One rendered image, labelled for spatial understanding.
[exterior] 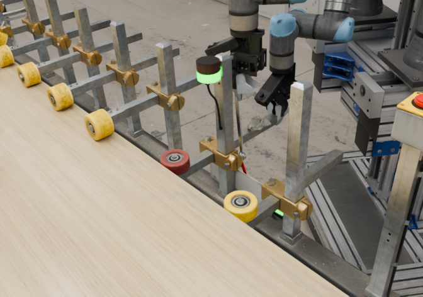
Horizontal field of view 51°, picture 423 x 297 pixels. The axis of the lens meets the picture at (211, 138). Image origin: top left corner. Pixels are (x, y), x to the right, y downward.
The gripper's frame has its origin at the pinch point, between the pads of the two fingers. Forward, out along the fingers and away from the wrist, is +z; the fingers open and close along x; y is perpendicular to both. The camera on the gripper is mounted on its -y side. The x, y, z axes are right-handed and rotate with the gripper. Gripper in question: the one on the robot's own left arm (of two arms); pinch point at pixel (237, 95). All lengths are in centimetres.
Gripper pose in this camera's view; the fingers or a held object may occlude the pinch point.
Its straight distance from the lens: 125.8
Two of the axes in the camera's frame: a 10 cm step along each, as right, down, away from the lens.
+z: 0.5, 8.3, 5.6
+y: 8.9, 2.2, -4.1
